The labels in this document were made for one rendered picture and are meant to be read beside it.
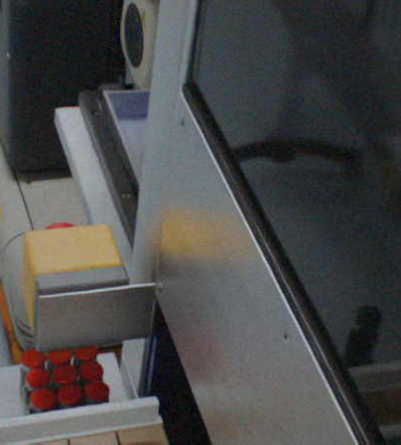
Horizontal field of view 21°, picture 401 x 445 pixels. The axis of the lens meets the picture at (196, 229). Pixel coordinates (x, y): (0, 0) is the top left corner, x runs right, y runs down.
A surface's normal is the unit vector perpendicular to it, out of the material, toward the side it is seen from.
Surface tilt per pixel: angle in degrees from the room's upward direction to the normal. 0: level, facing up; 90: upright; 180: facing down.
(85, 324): 90
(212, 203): 90
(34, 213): 0
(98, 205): 0
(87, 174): 0
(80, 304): 90
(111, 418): 90
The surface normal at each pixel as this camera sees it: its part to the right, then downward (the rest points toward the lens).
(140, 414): 0.29, 0.64
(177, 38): -0.95, 0.10
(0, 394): 0.12, -0.77
